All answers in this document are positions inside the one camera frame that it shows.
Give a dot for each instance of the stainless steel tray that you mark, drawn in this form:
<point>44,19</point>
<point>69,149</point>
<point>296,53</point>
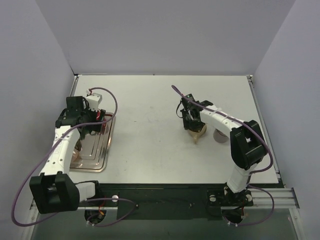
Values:
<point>95,148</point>

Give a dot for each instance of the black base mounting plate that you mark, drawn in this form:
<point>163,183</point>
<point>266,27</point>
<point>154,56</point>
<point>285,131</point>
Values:
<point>170,201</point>

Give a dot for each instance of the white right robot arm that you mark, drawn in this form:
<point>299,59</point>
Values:
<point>245,138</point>

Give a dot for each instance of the lavender mug with black handle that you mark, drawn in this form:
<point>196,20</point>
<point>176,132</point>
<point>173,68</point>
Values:
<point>220,137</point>

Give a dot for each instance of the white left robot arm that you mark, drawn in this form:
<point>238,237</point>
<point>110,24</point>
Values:
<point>53,190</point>

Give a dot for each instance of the red mug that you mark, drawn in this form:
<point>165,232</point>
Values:
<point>100,116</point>

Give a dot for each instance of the cream mug with blue drips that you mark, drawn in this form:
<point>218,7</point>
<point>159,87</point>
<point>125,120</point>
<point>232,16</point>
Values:
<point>195,135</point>

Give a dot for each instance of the brown striped mug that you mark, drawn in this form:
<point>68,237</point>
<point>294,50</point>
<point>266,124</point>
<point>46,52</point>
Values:
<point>78,146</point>

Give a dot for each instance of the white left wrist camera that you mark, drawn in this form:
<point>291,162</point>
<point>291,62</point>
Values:
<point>94,100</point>

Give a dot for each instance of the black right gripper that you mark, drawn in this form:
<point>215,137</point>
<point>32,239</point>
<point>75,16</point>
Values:
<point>191,122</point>

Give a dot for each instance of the pink mug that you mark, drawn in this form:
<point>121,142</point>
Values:
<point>75,156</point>

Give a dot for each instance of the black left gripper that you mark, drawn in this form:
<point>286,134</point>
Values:
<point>100,120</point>

